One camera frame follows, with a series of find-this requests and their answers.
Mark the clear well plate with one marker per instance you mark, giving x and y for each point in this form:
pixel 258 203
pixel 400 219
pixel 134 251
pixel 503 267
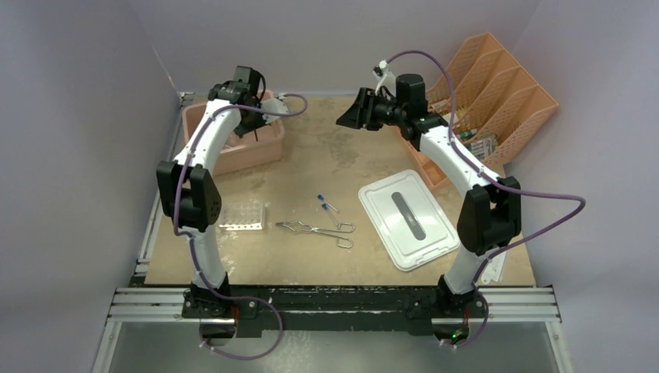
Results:
pixel 246 216

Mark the white plastic strip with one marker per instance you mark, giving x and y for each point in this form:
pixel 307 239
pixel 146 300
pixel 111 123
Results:
pixel 493 273

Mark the blue capped test tube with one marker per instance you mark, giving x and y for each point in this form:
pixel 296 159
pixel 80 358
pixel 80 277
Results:
pixel 330 213
pixel 327 202

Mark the orange mesh file organizer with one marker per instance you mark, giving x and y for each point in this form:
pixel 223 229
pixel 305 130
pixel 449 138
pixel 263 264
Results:
pixel 497 99

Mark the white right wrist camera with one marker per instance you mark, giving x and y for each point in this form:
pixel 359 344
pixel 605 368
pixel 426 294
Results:
pixel 386 84

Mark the pink plastic bin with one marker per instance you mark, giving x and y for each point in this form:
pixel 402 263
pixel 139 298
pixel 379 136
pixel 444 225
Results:
pixel 253 149

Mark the set of coloured markers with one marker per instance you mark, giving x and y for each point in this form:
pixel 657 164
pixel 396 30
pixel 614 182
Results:
pixel 483 148

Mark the aluminium rail frame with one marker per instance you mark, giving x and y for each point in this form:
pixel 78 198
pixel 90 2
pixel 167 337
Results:
pixel 340 310

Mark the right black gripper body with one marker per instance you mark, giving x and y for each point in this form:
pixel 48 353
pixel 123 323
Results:
pixel 390 113

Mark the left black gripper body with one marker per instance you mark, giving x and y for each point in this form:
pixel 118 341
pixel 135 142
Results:
pixel 249 123

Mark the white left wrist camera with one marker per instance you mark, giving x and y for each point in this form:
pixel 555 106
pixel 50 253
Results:
pixel 275 108

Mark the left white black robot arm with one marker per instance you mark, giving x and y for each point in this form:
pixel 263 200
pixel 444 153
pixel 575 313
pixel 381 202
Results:
pixel 187 190

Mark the white plastic bin lid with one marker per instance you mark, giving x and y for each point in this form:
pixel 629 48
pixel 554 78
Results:
pixel 413 227

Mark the metal crucible tongs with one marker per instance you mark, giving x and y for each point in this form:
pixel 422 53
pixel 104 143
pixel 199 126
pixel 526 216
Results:
pixel 339 233

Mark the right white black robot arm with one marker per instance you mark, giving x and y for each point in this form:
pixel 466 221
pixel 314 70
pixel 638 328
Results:
pixel 491 209

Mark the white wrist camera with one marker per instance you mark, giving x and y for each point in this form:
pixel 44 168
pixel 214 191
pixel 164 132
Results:
pixel 386 84
pixel 275 108

